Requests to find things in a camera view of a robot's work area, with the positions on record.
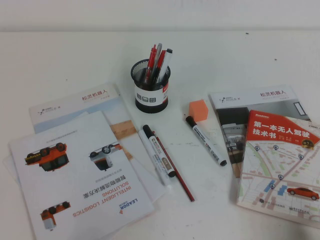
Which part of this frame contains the white marker with black caps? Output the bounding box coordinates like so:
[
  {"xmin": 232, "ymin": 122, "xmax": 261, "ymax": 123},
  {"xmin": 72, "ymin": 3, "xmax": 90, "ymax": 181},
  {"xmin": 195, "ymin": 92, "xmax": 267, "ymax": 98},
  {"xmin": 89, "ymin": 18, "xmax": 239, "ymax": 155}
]
[{"xmin": 184, "ymin": 115, "xmax": 228, "ymax": 167}]

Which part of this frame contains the red pencil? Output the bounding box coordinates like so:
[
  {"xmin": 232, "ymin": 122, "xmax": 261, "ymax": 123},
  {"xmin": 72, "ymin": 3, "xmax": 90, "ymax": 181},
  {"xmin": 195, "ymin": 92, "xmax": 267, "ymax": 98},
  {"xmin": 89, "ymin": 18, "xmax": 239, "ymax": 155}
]
[{"xmin": 151, "ymin": 129, "xmax": 196, "ymax": 203}]

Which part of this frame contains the AgileX brochure with room photo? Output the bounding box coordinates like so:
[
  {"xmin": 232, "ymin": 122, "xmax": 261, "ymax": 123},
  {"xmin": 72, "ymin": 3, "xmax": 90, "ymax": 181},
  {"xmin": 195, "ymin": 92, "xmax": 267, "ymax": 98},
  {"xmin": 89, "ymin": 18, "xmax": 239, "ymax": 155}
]
[{"xmin": 208, "ymin": 84, "xmax": 312, "ymax": 179}]

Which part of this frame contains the black mesh pen holder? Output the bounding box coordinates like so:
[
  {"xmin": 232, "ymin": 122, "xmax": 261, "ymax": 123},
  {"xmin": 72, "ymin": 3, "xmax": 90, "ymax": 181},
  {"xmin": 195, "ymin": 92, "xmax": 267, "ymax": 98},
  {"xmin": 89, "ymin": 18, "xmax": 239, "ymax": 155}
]
[{"xmin": 129, "ymin": 61, "xmax": 172, "ymax": 112}]

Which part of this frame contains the plain white marker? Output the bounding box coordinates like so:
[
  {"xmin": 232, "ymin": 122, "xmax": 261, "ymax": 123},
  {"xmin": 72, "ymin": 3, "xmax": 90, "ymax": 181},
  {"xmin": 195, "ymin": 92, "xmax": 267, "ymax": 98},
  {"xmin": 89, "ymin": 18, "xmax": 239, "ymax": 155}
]
[{"xmin": 137, "ymin": 129, "xmax": 174, "ymax": 191}]

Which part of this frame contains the white paper sheet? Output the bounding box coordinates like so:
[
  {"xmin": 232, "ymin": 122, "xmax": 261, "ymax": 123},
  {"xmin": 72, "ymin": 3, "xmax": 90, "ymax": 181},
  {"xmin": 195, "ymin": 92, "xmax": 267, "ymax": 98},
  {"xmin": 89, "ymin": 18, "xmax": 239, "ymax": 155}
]
[{"xmin": 2, "ymin": 154, "xmax": 22, "ymax": 187}]

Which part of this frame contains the Leador logistics brochure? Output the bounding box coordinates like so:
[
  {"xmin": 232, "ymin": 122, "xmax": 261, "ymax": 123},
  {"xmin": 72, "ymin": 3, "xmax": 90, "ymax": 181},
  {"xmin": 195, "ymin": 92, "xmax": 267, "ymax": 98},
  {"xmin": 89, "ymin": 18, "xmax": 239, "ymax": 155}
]
[{"xmin": 8, "ymin": 110, "xmax": 156, "ymax": 240}]

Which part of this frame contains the orange foam cube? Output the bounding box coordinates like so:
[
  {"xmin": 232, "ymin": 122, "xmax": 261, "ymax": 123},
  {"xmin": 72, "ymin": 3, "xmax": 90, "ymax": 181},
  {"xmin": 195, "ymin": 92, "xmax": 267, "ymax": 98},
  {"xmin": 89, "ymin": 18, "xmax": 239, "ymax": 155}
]
[{"xmin": 188, "ymin": 98, "xmax": 209, "ymax": 123}]

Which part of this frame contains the white marker with brown label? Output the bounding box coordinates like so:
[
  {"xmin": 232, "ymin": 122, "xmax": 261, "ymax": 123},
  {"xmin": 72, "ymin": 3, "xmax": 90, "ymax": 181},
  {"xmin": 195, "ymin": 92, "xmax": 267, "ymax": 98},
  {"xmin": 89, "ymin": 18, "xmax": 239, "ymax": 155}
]
[{"xmin": 142, "ymin": 124, "xmax": 177, "ymax": 179}]

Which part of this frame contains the AgileX brochure with blue band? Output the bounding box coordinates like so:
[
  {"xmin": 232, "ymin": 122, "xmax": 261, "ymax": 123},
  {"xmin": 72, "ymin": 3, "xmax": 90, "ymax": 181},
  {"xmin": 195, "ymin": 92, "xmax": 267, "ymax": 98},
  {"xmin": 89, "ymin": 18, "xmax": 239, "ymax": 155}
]
[{"xmin": 28, "ymin": 82, "xmax": 169, "ymax": 204}]

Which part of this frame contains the grey pen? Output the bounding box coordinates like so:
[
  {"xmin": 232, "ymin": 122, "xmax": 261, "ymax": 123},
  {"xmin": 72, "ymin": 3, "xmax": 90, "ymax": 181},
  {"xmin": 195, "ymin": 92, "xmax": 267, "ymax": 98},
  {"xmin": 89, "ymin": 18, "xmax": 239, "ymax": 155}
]
[{"xmin": 151, "ymin": 42, "xmax": 164, "ymax": 81}]

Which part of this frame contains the white marker with black cap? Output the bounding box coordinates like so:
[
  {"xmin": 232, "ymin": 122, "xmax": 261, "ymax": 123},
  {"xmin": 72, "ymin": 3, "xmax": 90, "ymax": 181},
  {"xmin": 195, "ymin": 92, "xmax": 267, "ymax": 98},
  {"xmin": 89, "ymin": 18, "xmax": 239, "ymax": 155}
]
[{"xmin": 159, "ymin": 47, "xmax": 174, "ymax": 83}]

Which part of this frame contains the red pen with clip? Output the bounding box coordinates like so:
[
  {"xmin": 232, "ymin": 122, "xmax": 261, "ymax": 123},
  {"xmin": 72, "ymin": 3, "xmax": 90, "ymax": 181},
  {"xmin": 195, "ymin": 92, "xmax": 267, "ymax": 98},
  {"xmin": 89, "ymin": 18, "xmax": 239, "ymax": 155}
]
[
  {"xmin": 145, "ymin": 44, "xmax": 158, "ymax": 84},
  {"xmin": 155, "ymin": 49, "xmax": 168, "ymax": 84}
]

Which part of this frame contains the red book with map cover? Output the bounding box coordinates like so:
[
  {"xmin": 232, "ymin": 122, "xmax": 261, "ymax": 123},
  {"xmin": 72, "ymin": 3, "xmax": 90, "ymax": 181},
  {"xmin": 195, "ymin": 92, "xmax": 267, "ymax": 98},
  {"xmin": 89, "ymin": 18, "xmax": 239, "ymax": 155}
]
[{"xmin": 235, "ymin": 109, "xmax": 320, "ymax": 229}]

